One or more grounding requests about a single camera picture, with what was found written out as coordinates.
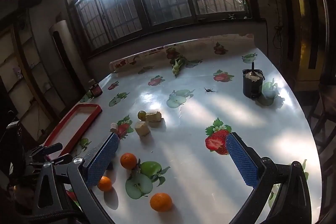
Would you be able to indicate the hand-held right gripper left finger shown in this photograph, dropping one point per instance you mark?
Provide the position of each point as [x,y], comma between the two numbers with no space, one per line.
[101,162]

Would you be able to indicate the fruit print tablecloth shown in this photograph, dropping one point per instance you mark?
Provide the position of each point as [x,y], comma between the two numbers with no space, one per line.
[197,108]

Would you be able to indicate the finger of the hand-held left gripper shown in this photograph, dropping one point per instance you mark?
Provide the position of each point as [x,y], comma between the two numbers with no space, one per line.
[63,159]
[50,148]

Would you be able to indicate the orange mandarin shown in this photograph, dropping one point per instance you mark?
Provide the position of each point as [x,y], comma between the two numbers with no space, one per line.
[161,202]
[105,184]
[128,161]

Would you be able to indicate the green leafy vegetable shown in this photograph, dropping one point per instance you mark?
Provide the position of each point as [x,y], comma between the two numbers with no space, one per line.
[177,66]

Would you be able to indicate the dark wooden chair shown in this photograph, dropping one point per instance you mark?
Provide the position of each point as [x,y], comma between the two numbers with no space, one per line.
[324,113]

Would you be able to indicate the wooden shelf cabinet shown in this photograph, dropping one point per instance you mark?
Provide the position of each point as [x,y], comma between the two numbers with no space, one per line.
[23,77]

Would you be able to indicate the white standing air conditioner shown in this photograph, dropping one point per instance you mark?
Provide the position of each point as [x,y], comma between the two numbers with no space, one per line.
[63,53]

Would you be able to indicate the pale sugarcane piece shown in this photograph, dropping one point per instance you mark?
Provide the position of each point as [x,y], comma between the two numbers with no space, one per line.
[113,125]
[153,116]
[142,128]

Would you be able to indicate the green grape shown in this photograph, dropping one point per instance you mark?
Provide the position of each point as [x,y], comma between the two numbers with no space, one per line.
[141,115]

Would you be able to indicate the red rimmed white tray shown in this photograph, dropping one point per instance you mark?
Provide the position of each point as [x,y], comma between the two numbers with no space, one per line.
[76,125]

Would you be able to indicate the black clip right side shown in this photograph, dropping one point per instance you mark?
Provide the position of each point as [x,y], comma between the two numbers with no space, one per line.
[252,83]

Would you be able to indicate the small black clip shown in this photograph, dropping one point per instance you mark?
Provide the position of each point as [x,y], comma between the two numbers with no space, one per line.
[210,90]

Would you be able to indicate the golden glass panel door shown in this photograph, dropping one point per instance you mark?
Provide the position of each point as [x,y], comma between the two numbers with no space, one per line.
[302,29]

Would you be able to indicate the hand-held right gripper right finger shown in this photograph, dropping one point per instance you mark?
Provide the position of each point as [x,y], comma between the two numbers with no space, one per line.
[242,161]

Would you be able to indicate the dark jar with red label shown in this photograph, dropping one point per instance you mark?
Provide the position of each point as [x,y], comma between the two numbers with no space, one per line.
[96,89]

